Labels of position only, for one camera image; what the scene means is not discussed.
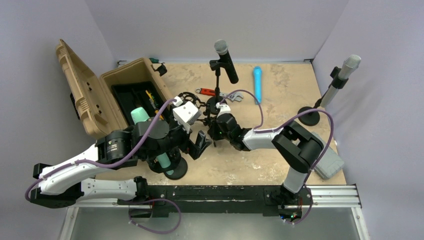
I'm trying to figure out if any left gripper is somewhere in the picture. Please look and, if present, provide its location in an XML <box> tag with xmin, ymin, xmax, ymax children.
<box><xmin>142</xmin><ymin>105</ymin><xmax>212</xmax><ymax>162</ymax></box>

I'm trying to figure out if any black round-base mic stand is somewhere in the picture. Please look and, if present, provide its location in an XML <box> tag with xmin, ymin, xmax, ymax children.
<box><xmin>206</xmin><ymin>60</ymin><xmax>228</xmax><ymax>115</ymax></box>

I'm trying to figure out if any black tripod shock-mount stand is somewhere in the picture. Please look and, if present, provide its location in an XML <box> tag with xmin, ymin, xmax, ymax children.
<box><xmin>177</xmin><ymin>91</ymin><xmax>217</xmax><ymax>130</ymax></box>

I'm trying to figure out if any blue microphone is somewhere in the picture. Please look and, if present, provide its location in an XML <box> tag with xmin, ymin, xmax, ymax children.
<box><xmin>253</xmin><ymin>66</ymin><xmax>262</xmax><ymax>105</ymax></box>

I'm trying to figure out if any black handheld microphone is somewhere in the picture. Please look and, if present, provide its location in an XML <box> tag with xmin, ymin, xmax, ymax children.
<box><xmin>214</xmin><ymin>39</ymin><xmax>239</xmax><ymax>84</ymax></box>

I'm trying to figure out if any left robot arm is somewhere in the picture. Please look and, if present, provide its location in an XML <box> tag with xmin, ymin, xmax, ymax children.
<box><xmin>24</xmin><ymin>118</ymin><xmax>211</xmax><ymax>209</ymax></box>

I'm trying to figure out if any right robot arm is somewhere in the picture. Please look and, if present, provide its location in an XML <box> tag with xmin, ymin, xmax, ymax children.
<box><xmin>208</xmin><ymin>113</ymin><xmax>329</xmax><ymax>204</ymax></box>

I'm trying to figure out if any mint green microphone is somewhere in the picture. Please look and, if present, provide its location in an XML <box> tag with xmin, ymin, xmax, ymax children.
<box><xmin>130</xmin><ymin>107</ymin><xmax>169</xmax><ymax>161</ymax></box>

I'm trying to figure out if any black stand right side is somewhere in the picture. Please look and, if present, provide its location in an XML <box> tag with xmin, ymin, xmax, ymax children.
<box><xmin>297</xmin><ymin>66</ymin><xmax>349</xmax><ymax>127</ymax></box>

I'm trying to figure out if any silver grey microphone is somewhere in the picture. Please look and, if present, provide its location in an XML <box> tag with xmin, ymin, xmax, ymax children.
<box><xmin>320</xmin><ymin>54</ymin><xmax>362</xmax><ymax>108</ymax></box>

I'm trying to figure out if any yellow screwdriver in toolbox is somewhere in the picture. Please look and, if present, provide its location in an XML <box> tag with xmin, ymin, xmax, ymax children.
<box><xmin>145</xmin><ymin>90</ymin><xmax>159</xmax><ymax>115</ymax></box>

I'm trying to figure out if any tan plastic toolbox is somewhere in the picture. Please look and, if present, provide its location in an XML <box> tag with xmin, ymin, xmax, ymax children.
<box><xmin>55</xmin><ymin>39</ymin><xmax>173</xmax><ymax>140</ymax></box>

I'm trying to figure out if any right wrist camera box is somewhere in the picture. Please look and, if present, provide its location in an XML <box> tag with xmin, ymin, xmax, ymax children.
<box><xmin>215</xmin><ymin>102</ymin><xmax>231</xmax><ymax>117</ymax></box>

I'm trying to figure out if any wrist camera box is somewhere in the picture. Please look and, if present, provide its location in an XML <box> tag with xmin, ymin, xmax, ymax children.
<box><xmin>215</xmin><ymin>102</ymin><xmax>231</xmax><ymax>117</ymax></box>
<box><xmin>172</xmin><ymin>96</ymin><xmax>202</xmax><ymax>134</ymax></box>

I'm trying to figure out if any black round shock-mount stand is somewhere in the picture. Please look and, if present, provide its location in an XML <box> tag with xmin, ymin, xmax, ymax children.
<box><xmin>146</xmin><ymin>147</ymin><xmax>188</xmax><ymax>180</ymax></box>

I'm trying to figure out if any red-handled adjustable wrench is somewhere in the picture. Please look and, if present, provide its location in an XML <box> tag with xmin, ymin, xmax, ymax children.
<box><xmin>195</xmin><ymin>87</ymin><xmax>244</xmax><ymax>102</ymax></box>

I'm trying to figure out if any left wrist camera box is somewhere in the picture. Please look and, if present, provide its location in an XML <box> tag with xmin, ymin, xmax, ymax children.
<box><xmin>172</xmin><ymin>96</ymin><xmax>202</xmax><ymax>134</ymax></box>

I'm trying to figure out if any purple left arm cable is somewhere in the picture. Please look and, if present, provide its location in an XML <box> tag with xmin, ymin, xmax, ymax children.
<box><xmin>25</xmin><ymin>97</ymin><xmax>178</xmax><ymax>202</ymax></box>

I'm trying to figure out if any black aluminium mounting rail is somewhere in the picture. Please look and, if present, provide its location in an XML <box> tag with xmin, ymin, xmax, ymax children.
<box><xmin>75</xmin><ymin>185</ymin><xmax>362</xmax><ymax>220</ymax></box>

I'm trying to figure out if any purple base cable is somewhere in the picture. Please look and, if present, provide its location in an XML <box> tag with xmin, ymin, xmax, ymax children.
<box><xmin>128</xmin><ymin>198</ymin><xmax>182</xmax><ymax>235</ymax></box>

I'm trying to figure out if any green-handled tool behind toolbox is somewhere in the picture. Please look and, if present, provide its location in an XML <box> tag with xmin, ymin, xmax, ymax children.
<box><xmin>149</xmin><ymin>57</ymin><xmax>164</xmax><ymax>64</ymax></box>

